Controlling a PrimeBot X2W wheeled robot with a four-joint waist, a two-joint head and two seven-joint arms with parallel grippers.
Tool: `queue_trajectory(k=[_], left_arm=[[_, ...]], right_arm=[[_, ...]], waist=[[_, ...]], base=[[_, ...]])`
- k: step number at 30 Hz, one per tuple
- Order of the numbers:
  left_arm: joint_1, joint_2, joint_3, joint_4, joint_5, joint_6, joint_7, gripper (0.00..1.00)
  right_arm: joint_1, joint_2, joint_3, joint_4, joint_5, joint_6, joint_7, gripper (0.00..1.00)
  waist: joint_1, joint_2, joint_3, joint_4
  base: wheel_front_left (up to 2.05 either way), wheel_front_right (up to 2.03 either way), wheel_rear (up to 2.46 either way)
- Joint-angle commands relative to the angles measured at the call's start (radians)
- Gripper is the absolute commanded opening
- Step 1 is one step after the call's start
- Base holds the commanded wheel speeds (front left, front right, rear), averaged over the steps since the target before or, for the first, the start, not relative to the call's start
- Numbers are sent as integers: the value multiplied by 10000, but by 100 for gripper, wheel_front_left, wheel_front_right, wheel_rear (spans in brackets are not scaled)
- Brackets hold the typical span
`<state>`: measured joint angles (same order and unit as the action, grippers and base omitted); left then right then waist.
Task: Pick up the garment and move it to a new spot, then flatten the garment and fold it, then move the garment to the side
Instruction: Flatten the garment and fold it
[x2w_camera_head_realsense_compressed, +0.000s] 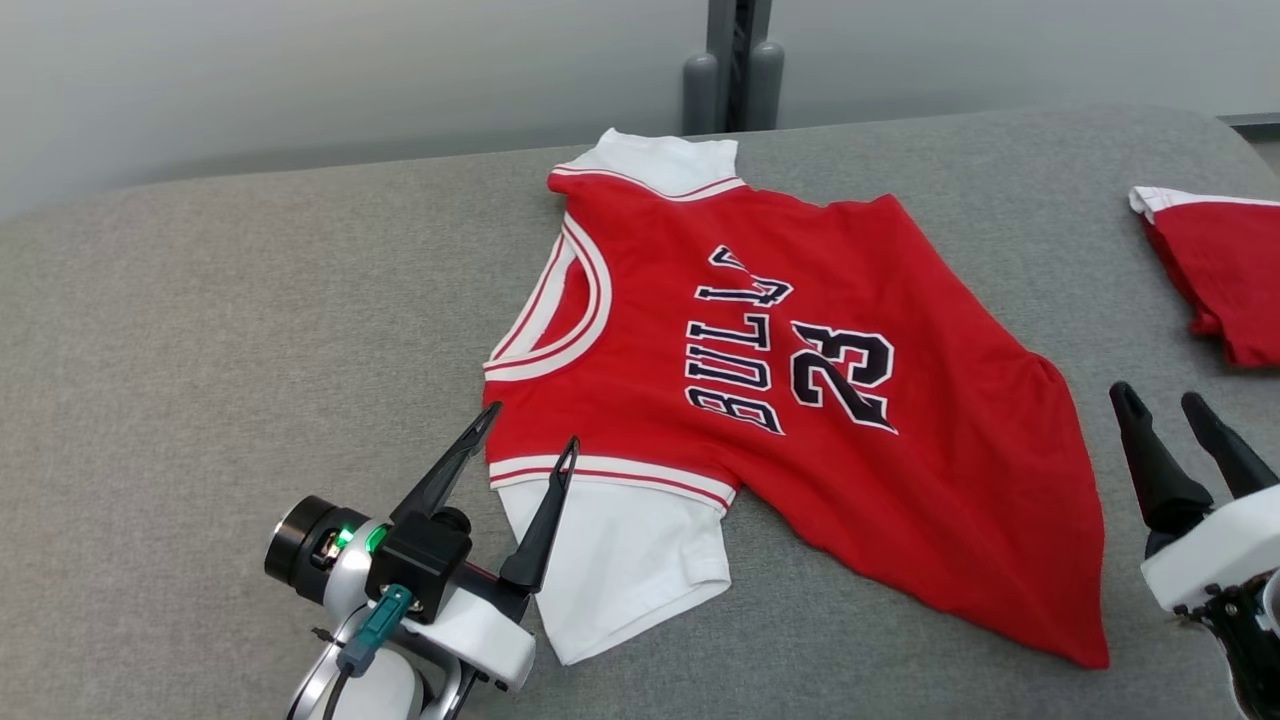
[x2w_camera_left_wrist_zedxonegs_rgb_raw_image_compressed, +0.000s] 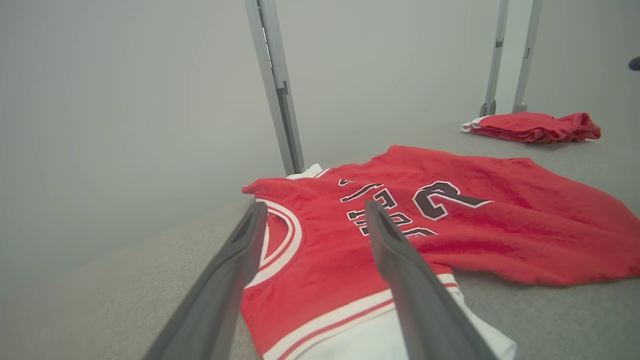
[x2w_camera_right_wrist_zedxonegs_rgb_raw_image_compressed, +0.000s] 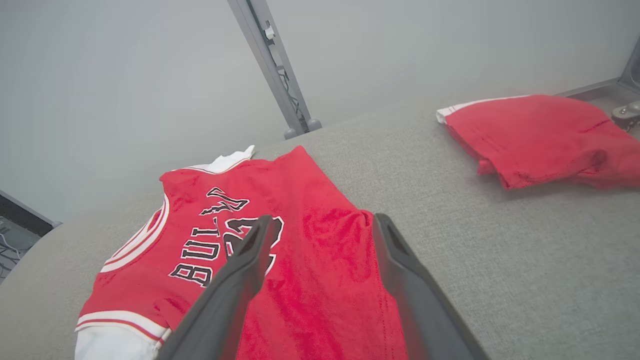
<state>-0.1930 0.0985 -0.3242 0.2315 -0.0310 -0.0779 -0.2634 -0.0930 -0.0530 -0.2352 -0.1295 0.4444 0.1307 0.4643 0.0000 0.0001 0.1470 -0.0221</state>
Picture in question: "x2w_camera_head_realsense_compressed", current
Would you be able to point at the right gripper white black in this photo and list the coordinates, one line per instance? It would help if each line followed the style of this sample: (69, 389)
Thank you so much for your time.
(1220, 550)

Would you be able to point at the red shorts white waistband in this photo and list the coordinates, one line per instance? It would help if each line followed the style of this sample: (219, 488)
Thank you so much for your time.
(1230, 270)

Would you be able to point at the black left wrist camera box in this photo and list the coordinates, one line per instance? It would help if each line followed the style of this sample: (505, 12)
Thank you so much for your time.
(420, 560)

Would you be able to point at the grey partition base rail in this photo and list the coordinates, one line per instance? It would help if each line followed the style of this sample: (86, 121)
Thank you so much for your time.
(1250, 120)

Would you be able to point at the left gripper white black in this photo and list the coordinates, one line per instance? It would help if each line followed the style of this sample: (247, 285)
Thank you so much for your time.
(490, 640)

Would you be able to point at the grey partition post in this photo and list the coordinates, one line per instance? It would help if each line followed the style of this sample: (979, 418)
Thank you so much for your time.
(735, 60)

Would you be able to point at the red Bulls jersey white sleeves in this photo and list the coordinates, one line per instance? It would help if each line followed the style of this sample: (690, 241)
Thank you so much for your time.
(950, 450)

